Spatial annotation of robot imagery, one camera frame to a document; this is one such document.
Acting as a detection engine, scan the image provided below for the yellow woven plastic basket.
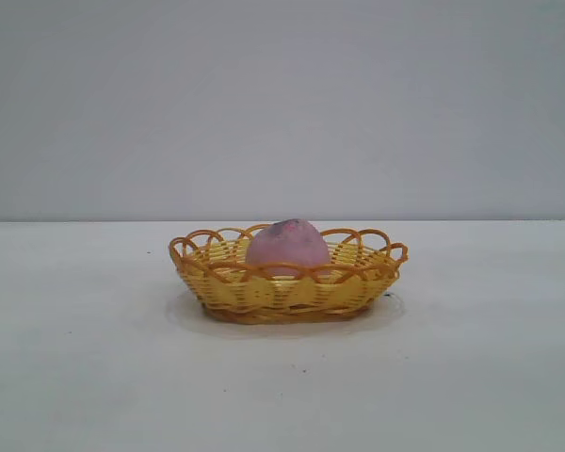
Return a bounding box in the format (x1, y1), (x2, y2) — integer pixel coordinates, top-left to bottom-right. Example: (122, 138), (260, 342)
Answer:
(169, 222), (412, 326)

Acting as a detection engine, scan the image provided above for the pink toy peach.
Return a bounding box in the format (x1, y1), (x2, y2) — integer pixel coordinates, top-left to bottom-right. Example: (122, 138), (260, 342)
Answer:
(245, 217), (333, 284)

